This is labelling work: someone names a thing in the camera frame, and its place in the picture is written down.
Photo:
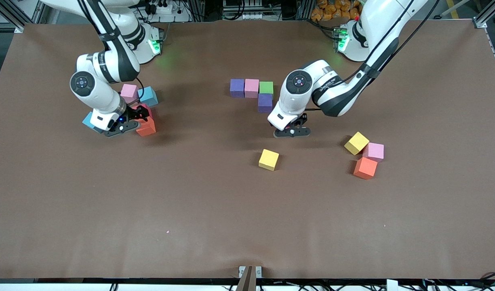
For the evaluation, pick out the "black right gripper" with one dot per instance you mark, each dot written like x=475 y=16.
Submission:
x=139 y=113

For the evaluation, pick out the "blue foam cube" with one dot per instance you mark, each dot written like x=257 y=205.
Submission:
x=87 y=120
x=149 y=96

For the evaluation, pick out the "orange foam cube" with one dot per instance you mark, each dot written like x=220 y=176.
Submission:
x=365 y=168
x=148 y=129

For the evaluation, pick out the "white tag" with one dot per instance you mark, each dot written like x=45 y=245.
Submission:
x=392 y=285

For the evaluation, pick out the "silver metal bracket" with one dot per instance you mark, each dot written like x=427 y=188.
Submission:
x=241 y=270

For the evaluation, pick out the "pink foam cube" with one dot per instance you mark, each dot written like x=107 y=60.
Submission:
x=131 y=92
x=251 y=87
x=373 y=152

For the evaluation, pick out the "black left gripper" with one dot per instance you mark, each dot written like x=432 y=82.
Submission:
x=303 y=119

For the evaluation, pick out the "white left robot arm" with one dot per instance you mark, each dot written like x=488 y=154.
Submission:
x=299 y=81

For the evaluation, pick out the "white electrical unit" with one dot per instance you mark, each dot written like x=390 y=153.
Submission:
x=251 y=16

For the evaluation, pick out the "pile of orange objects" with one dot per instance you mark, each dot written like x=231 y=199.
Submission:
x=324 y=12

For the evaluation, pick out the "red foam cube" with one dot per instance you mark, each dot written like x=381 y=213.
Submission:
x=150 y=112

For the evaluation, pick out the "aluminium frame rail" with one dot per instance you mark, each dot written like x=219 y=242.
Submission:
x=13 y=18
x=489 y=10

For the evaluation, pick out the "yellow foam cube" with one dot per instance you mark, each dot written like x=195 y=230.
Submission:
x=268 y=159
x=356 y=143

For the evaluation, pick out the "purple foam cube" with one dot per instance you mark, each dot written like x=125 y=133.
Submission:
x=265 y=102
x=237 y=87

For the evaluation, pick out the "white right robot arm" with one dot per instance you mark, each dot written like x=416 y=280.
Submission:
x=106 y=68

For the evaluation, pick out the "white power strip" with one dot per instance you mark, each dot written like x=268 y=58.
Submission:
x=165 y=9

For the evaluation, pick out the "green foam cube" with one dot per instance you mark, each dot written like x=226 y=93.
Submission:
x=266 y=87

